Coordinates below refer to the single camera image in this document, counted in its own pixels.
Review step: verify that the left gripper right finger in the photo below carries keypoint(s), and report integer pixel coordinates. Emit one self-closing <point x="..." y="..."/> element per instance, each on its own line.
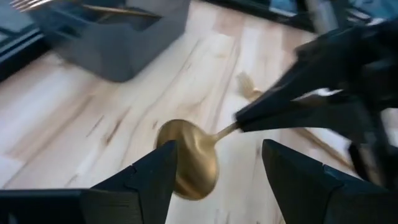
<point x="311" y="193"/>

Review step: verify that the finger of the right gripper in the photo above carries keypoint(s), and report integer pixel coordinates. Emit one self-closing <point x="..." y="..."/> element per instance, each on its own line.
<point x="295" y="81"/>
<point x="311" y="113"/>

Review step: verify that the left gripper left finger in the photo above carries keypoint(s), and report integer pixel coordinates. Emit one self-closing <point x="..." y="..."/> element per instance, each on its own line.
<point x="124" y="202"/>

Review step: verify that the gold spoon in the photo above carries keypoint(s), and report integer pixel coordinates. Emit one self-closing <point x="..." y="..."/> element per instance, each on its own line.
<point x="192" y="155"/>

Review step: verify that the grey plastic bin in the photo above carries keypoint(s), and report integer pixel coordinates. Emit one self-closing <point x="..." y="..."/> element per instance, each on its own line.
<point x="124" y="56"/>

